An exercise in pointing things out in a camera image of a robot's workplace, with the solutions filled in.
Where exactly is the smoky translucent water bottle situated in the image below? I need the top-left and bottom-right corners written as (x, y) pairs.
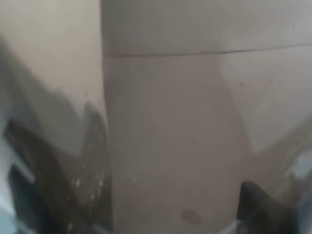
top-left (0, 0), bottom-right (312, 234)

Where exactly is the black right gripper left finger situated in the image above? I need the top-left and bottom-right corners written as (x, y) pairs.
top-left (3, 111), bottom-right (113, 234)

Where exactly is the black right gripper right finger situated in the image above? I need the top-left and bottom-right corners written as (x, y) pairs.
top-left (236, 151), bottom-right (312, 234)

